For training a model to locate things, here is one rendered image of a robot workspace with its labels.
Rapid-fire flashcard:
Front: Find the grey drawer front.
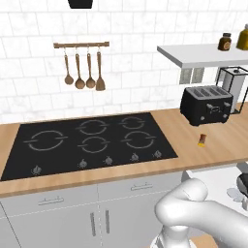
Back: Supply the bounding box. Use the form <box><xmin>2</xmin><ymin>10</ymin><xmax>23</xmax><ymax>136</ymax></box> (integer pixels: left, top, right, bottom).
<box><xmin>97</xmin><ymin>170</ymin><xmax>184</xmax><ymax>203</ymax></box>
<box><xmin>0</xmin><ymin>184</ymin><xmax>99</xmax><ymax>218</ymax></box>

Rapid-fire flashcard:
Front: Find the open white drawer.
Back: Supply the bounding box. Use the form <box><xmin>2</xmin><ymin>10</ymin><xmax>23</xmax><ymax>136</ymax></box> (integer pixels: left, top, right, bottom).
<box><xmin>180</xmin><ymin>163</ymin><xmax>248</xmax><ymax>218</ymax></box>

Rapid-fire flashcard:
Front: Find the black hob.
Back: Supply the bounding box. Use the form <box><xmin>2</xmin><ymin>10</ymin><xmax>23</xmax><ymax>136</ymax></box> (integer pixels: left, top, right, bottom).
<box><xmin>0</xmin><ymin>111</ymin><xmax>179</xmax><ymax>182</ymax></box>

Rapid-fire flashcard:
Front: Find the wooden spatula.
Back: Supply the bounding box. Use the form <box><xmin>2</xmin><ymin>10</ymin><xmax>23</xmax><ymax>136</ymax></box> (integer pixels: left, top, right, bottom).
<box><xmin>95</xmin><ymin>50</ymin><xmax>107</xmax><ymax>92</ymax></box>

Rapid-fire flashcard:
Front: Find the large wooden spoon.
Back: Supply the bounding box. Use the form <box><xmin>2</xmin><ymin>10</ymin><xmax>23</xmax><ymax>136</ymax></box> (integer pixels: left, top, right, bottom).
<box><xmin>85</xmin><ymin>51</ymin><xmax>97</xmax><ymax>90</ymax></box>
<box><xmin>74</xmin><ymin>52</ymin><xmax>86</xmax><ymax>91</ymax></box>

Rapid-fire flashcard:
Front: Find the small wooden spoon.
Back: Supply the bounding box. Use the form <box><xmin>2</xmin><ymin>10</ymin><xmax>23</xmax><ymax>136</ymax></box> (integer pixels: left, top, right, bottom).
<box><xmin>63</xmin><ymin>52</ymin><xmax>75</xmax><ymax>86</ymax></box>

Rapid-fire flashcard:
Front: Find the small brown yellow bottle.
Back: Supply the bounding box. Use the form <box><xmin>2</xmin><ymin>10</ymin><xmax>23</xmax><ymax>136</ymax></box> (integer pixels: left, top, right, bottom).
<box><xmin>197</xmin><ymin>133</ymin><xmax>208</xmax><ymax>148</ymax></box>

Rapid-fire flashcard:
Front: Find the black toaster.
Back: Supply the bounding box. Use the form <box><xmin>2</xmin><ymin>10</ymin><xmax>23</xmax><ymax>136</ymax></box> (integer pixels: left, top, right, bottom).
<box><xmin>179</xmin><ymin>85</ymin><xmax>234</xmax><ymax>127</ymax></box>

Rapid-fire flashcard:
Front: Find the grey cupboard door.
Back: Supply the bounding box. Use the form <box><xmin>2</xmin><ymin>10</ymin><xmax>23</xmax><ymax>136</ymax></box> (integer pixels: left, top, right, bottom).
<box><xmin>0</xmin><ymin>202</ymin><xmax>16</xmax><ymax>248</ymax></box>
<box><xmin>6</xmin><ymin>202</ymin><xmax>100</xmax><ymax>248</ymax></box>
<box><xmin>97</xmin><ymin>188</ymin><xmax>182</xmax><ymax>248</ymax></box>

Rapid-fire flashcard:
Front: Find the black range hood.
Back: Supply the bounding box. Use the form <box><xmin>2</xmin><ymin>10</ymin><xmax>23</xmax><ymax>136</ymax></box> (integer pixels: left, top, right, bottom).
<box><xmin>67</xmin><ymin>0</ymin><xmax>95</xmax><ymax>10</ymax></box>

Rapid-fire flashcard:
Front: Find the brown jar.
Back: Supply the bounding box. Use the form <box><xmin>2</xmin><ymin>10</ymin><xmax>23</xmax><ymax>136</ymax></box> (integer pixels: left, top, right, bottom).
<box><xmin>217</xmin><ymin>32</ymin><xmax>233</xmax><ymax>52</ymax></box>

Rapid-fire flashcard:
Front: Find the grey drawer handle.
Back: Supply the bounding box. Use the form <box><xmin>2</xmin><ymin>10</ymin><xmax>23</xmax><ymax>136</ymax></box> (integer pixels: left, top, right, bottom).
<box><xmin>130</xmin><ymin>182</ymin><xmax>154</xmax><ymax>192</ymax></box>
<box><xmin>37</xmin><ymin>196</ymin><xmax>65</xmax><ymax>206</ymax></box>

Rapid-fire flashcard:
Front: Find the grey wall socket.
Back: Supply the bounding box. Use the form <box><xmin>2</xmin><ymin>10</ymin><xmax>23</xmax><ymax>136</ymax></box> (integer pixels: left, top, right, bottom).
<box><xmin>191</xmin><ymin>66</ymin><xmax>205</xmax><ymax>84</ymax></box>
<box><xmin>179</xmin><ymin>67</ymin><xmax>193</xmax><ymax>85</ymax></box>

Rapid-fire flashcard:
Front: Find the wooden utensil rail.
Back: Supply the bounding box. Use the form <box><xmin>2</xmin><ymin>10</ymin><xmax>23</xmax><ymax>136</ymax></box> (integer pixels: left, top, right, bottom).
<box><xmin>52</xmin><ymin>41</ymin><xmax>110</xmax><ymax>49</ymax></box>

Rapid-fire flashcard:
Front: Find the grey cupboard door handle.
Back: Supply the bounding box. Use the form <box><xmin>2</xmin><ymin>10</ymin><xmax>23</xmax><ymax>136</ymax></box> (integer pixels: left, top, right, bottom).
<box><xmin>89</xmin><ymin>211</ymin><xmax>98</xmax><ymax>237</ymax></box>
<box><xmin>104</xmin><ymin>209</ymin><xmax>111</xmax><ymax>235</ymax></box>

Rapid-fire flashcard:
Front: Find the white wall shelf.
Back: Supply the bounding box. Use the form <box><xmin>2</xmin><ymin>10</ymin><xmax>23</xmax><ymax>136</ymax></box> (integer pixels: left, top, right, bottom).
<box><xmin>156</xmin><ymin>43</ymin><xmax>248</xmax><ymax>70</ymax></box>

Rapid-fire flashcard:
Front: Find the paper towel wire stand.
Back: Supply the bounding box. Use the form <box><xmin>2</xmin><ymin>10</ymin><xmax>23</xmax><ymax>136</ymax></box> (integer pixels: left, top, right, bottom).
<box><xmin>215</xmin><ymin>66</ymin><xmax>248</xmax><ymax>115</ymax></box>

